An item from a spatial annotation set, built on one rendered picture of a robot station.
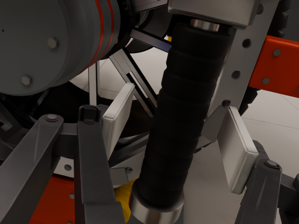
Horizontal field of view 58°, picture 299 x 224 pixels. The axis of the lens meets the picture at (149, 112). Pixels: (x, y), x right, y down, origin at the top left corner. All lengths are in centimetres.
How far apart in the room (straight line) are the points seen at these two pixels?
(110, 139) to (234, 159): 8
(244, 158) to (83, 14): 21
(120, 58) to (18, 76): 26
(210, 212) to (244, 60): 112
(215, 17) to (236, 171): 9
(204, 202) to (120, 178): 102
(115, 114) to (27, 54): 15
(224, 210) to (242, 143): 133
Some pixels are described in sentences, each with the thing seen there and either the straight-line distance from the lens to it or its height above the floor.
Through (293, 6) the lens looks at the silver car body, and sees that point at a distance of 92.
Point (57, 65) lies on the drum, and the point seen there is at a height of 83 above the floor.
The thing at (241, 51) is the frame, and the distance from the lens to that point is 40.
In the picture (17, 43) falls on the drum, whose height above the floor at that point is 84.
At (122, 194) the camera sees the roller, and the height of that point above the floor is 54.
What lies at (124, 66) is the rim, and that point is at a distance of 51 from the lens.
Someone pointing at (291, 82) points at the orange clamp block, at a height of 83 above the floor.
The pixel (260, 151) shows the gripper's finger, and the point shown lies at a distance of 18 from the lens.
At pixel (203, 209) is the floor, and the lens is 144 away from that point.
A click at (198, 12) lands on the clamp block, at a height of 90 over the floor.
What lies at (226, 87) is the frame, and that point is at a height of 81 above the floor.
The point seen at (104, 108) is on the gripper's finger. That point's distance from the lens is 18.
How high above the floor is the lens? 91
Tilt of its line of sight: 24 degrees down
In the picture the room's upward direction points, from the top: 13 degrees clockwise
